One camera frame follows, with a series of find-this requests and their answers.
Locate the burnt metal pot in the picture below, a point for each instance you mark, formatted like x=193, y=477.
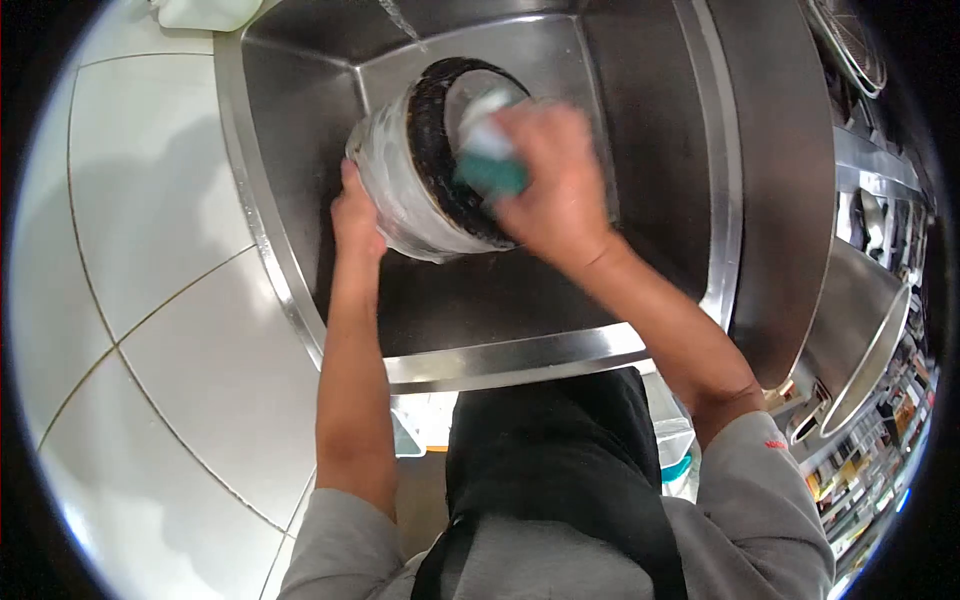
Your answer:
x=427, y=165

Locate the full storage shelf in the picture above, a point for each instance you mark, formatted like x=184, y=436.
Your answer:
x=874, y=442

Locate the person's left thumb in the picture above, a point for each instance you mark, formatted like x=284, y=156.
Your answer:
x=349, y=180

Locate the stainless steel sink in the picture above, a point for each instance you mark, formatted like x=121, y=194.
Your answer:
x=525, y=187

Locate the large steel pot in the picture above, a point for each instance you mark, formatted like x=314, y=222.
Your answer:
x=855, y=337

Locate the person's left hand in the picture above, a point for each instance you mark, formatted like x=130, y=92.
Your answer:
x=356, y=221

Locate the green white sponge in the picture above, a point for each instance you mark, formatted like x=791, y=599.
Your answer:
x=489, y=154

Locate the person's right hand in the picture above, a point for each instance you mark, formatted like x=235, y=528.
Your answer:
x=559, y=187

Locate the white plastic container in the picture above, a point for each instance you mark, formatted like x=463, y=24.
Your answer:
x=206, y=11

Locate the clear plastic bin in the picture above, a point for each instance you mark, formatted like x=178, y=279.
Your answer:
x=671, y=442

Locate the person's body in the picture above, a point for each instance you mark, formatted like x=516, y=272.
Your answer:
x=570, y=510

